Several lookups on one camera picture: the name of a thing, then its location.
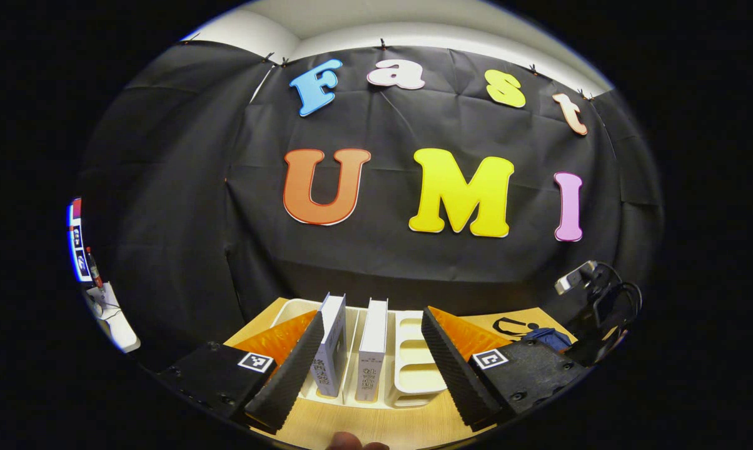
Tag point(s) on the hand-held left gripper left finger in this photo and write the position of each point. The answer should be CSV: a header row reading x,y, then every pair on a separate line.
x,y
292,375

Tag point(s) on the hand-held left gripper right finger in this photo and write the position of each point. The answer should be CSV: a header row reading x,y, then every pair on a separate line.
x,y
454,375

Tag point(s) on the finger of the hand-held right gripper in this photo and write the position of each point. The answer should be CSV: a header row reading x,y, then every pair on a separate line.
x,y
592,350

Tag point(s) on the blue grey cover book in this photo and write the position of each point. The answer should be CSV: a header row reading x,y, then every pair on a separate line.
x,y
329,356

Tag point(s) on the cream plastic bookshelf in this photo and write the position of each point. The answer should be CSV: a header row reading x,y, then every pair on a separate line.
x,y
414,362

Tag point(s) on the blue schoolbag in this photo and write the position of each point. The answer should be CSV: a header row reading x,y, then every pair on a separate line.
x,y
548,338

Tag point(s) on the white cover book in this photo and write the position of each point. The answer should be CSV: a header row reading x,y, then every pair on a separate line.
x,y
371,356

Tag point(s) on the black backdrop cloth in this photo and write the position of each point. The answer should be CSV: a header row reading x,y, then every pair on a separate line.
x,y
383,262

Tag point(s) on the white side table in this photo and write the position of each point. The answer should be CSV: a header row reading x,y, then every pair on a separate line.
x,y
123,331

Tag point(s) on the blue white printed banner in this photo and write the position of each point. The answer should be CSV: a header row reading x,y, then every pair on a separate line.
x,y
76,237

